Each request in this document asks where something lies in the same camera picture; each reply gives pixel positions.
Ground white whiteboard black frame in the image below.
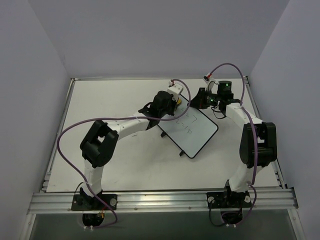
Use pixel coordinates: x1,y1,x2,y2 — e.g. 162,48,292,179
158,107,219,159

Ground yellow whiteboard eraser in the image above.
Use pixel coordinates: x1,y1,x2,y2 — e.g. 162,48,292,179
176,98,182,106

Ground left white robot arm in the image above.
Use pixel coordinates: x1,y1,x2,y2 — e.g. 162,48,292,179
80,90,180,210

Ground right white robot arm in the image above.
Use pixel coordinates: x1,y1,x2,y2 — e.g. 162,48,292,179
190,79,277,207

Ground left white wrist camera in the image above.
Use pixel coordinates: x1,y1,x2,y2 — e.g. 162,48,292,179
166,80,184,102

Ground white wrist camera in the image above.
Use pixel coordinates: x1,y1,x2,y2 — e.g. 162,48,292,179
203,73,218,92
166,80,184,102

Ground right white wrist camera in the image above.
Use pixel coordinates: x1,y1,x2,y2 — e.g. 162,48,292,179
203,73,218,92

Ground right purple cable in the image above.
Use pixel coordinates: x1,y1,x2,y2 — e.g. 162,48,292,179
207,62,258,226

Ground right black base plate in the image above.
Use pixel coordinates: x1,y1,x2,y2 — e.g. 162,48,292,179
206,191,252,209

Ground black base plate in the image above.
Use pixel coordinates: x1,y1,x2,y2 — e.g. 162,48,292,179
206,191,252,209
71,192,118,211

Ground black cable at right base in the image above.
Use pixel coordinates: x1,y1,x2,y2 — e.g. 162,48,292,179
208,208,243,228

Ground aluminium rail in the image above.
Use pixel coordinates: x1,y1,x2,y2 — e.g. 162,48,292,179
28,187,298,214

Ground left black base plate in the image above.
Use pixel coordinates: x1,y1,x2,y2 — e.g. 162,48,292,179
71,192,118,211

